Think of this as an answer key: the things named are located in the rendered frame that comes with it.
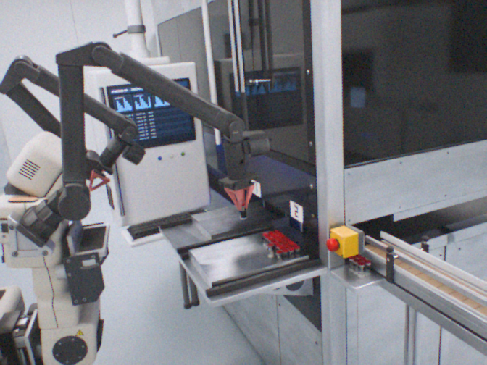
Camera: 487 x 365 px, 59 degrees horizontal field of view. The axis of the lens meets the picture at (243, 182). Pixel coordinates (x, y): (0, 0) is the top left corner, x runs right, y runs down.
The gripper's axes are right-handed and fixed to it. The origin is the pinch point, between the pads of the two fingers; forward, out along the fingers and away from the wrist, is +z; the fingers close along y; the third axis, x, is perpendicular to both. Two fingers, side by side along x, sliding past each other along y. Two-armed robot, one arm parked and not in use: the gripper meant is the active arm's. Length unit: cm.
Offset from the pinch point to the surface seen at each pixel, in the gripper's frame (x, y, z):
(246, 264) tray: 10.5, 5.5, 25.5
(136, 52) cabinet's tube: 98, 19, -48
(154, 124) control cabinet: 93, 19, -15
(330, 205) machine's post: -12.0, 24.5, 5.0
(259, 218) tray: 40, 36, 26
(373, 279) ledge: -24.9, 27.5, 27.2
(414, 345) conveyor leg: -36, 32, 48
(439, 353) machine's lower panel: -22, 70, 81
